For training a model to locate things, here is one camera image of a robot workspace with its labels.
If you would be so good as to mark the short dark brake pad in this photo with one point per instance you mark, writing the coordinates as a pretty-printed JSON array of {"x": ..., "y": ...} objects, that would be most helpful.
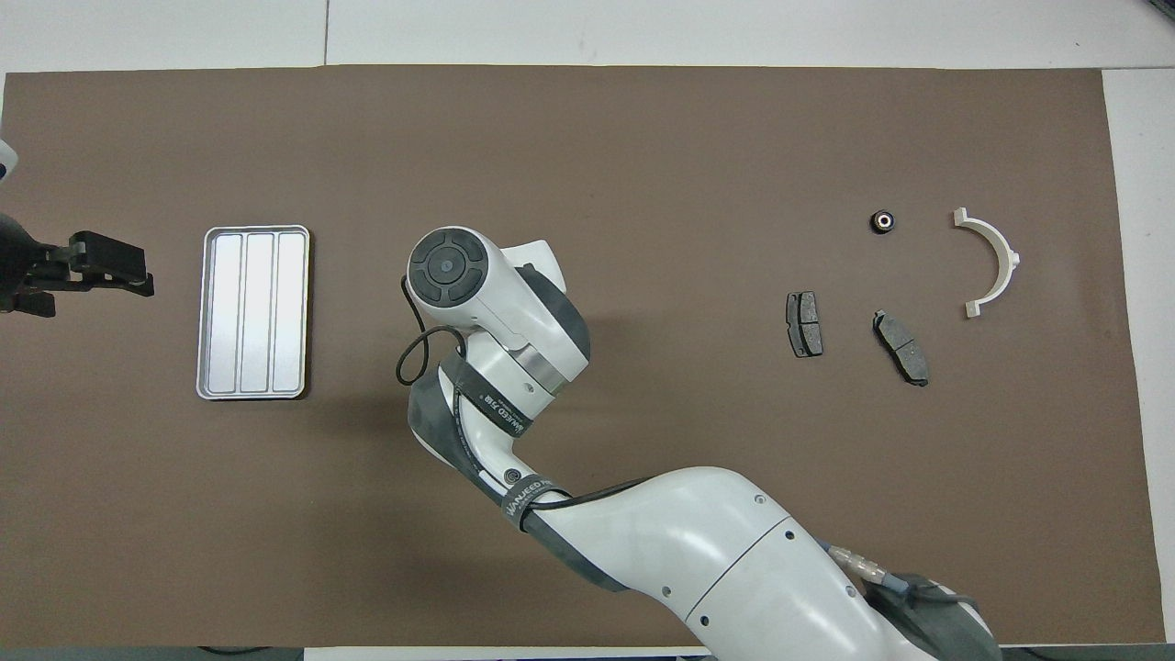
[{"x": 806, "y": 326}]

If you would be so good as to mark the silver metal tray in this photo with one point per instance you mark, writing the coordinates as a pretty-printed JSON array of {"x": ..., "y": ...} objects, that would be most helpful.
[{"x": 257, "y": 312}]

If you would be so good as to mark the large black bearing gear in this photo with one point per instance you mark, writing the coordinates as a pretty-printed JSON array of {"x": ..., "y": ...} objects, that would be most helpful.
[{"x": 883, "y": 221}]

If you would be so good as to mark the white semicircular plastic bracket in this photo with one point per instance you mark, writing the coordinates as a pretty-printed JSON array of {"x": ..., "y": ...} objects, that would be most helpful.
[{"x": 1003, "y": 242}]

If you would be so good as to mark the brown table mat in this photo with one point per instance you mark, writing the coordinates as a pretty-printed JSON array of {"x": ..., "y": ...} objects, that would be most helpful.
[{"x": 643, "y": 138}]

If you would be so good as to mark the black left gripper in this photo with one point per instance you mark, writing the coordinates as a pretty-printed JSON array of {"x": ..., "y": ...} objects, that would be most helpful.
[{"x": 16, "y": 271}]

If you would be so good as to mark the long dark brake pad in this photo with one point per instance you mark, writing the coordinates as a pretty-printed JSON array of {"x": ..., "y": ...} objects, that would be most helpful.
[{"x": 904, "y": 353}]

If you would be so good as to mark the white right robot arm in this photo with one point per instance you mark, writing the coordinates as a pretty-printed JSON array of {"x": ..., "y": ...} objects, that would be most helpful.
[{"x": 734, "y": 569}]

